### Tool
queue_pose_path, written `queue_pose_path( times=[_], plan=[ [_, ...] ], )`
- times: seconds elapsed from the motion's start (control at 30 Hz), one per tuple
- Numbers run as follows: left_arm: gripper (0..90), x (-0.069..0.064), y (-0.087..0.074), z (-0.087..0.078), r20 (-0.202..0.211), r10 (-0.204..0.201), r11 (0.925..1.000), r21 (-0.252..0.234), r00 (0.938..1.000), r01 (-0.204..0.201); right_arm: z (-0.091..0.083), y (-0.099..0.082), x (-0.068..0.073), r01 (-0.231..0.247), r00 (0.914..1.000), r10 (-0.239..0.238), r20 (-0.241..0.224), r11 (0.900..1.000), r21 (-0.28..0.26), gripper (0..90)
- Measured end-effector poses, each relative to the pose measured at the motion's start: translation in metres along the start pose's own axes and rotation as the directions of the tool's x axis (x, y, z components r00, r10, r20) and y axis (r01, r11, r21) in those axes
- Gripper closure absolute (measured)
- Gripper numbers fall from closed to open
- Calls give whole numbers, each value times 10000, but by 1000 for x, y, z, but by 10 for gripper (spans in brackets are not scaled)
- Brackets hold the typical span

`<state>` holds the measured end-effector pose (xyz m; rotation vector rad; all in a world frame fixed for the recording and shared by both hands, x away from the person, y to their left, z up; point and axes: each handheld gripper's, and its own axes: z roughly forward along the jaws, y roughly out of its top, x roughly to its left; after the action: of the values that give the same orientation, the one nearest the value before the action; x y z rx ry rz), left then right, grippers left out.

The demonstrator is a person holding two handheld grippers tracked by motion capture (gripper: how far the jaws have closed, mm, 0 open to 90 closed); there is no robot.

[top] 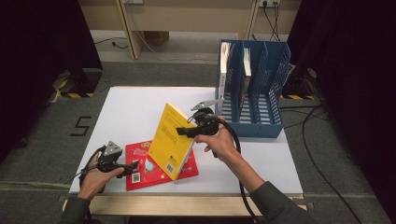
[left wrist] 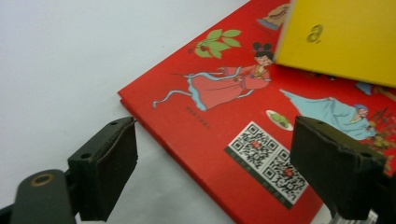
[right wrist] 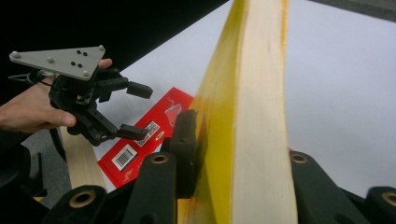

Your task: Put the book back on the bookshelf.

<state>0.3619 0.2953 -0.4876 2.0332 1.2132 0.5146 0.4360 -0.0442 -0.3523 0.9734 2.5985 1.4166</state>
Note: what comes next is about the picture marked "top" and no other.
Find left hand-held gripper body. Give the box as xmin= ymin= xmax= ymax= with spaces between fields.
xmin=97 ymin=140 xmax=126 ymax=173

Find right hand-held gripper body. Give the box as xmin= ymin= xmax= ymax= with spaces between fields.
xmin=186 ymin=98 xmax=224 ymax=138

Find red book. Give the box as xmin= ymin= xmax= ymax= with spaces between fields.
xmin=125 ymin=140 xmax=200 ymax=192

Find yellow book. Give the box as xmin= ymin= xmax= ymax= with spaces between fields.
xmin=147 ymin=102 xmax=200 ymax=182

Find white picture book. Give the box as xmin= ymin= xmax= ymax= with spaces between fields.
xmin=218 ymin=41 xmax=233 ymax=117

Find blue plastic file rack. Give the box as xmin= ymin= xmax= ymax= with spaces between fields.
xmin=214 ymin=38 xmax=292 ymax=139

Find person's right hand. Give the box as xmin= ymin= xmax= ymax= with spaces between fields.
xmin=194 ymin=115 xmax=243 ymax=163

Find person's left hand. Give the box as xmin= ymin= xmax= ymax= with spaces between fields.
xmin=78 ymin=154 xmax=125 ymax=201

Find brown cardboard box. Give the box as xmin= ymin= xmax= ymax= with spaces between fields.
xmin=144 ymin=31 xmax=171 ymax=47

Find black curtain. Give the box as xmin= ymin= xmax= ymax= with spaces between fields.
xmin=286 ymin=0 xmax=396 ymax=223
xmin=0 ymin=0 xmax=106 ymax=164

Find left hand-held gripper cable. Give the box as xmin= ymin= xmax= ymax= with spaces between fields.
xmin=78 ymin=145 xmax=107 ymax=189

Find hand-held gripper cable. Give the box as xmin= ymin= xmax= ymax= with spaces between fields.
xmin=217 ymin=119 xmax=260 ymax=224
xmin=78 ymin=145 xmax=107 ymax=189

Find right hand-held gripper cable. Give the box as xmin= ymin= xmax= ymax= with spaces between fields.
xmin=217 ymin=119 xmax=260 ymax=224

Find white cable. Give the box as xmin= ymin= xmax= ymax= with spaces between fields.
xmin=125 ymin=3 xmax=219 ymax=63

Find long black floor cables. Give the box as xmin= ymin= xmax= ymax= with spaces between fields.
xmin=279 ymin=105 xmax=363 ymax=224

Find beige wooden desk frame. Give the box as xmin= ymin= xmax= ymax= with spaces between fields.
xmin=79 ymin=0 xmax=303 ymax=61

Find thin black floor cable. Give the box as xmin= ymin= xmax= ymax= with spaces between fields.
xmin=94 ymin=36 xmax=129 ymax=50

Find black plug cables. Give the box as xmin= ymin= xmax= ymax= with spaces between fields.
xmin=262 ymin=2 xmax=282 ymax=42

